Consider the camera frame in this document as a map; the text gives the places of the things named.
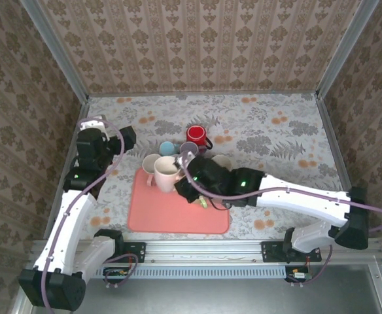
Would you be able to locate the salmon pink mug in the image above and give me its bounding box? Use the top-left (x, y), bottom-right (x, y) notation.
top-left (153, 156), bottom-right (184, 194)

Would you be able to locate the dark charcoal mug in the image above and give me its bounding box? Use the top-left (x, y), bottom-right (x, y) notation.
top-left (211, 154), bottom-right (234, 171)

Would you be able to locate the light blue mug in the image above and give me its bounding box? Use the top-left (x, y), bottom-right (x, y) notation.
top-left (158, 141), bottom-right (181, 156)

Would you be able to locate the pale pink mug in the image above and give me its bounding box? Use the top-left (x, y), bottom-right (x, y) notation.
top-left (141, 153), bottom-right (161, 188)

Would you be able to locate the red mug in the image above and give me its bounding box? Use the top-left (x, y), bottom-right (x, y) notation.
top-left (186, 125), bottom-right (214, 151)

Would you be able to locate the purple mug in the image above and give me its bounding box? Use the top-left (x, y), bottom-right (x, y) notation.
top-left (179, 141), bottom-right (200, 157)

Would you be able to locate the salmon pink rubber mat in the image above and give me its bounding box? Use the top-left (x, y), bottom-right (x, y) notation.
top-left (127, 167), bottom-right (230, 235)

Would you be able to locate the floral tablecloth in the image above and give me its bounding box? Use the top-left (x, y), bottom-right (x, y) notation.
top-left (55, 93), bottom-right (347, 240)

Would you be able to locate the small circuit board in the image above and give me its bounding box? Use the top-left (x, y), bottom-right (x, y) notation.
top-left (103, 266), bottom-right (130, 284)
top-left (285, 265), bottom-right (311, 283)

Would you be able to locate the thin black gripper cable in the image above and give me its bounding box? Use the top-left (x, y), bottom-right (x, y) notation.
top-left (209, 196), bottom-right (231, 210)

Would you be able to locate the aluminium side rail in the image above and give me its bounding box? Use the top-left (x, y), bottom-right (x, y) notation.
top-left (314, 93), bottom-right (357, 203)
top-left (43, 97), bottom-right (91, 240)

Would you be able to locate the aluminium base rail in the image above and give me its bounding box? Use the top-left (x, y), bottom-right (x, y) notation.
top-left (30, 239), bottom-right (382, 264)

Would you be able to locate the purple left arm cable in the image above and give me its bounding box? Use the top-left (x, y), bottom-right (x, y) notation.
top-left (42, 118), bottom-right (139, 310)

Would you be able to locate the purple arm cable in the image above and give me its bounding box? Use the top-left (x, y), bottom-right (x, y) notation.
top-left (181, 152), bottom-right (382, 287)
top-left (42, 118), bottom-right (139, 310)

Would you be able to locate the slotted grey cable duct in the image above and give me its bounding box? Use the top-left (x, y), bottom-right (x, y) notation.
top-left (92, 264), bottom-right (288, 279)

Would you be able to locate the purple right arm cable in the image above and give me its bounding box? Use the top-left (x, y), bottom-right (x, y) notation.
top-left (181, 152), bottom-right (382, 287)

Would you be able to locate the aluminium frame post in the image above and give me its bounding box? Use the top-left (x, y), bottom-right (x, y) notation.
top-left (314, 0), bottom-right (381, 99)
top-left (18, 0), bottom-right (90, 103)

